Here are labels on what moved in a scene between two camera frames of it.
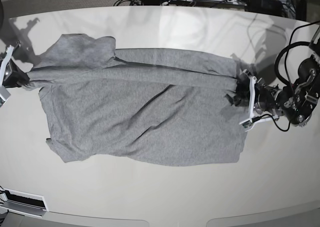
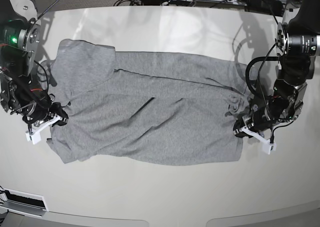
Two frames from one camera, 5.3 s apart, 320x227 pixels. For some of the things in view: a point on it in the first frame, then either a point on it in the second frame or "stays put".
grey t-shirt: (145, 107) stays put
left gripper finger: (17, 79) → (38, 110)
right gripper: (267, 98) → (259, 120)
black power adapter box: (262, 4) stays put
